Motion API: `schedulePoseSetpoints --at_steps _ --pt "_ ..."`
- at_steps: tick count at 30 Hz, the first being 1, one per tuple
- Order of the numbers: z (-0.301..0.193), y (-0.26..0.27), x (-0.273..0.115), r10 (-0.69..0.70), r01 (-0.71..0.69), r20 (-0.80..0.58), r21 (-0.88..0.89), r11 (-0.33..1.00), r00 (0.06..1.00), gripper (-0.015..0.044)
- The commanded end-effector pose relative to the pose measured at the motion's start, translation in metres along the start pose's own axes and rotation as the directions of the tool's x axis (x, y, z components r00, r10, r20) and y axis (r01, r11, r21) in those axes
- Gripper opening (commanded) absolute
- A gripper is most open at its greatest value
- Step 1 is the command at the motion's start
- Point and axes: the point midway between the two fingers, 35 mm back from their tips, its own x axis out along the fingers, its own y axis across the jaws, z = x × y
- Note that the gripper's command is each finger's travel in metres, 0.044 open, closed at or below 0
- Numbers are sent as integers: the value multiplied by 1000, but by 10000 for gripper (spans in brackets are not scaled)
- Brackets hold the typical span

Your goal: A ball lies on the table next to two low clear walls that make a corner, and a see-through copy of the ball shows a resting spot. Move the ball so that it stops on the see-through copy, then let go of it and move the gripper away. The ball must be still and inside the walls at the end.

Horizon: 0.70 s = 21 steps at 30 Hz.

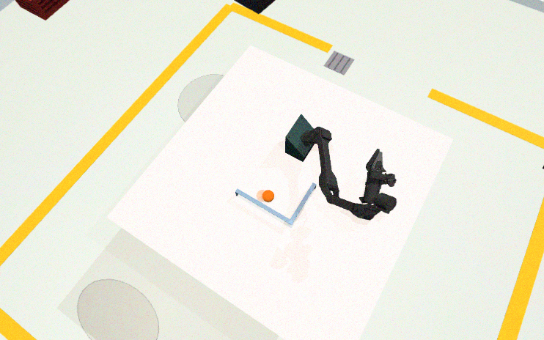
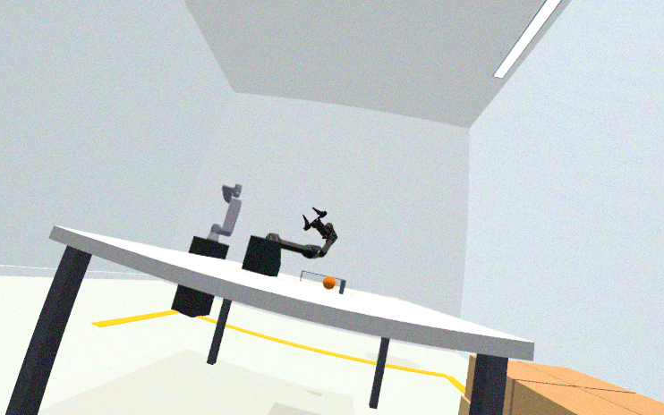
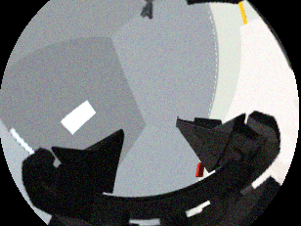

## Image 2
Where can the clear low corner wall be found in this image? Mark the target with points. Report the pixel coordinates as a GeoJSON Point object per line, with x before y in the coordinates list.
{"type": "Point", "coordinates": [316, 279]}

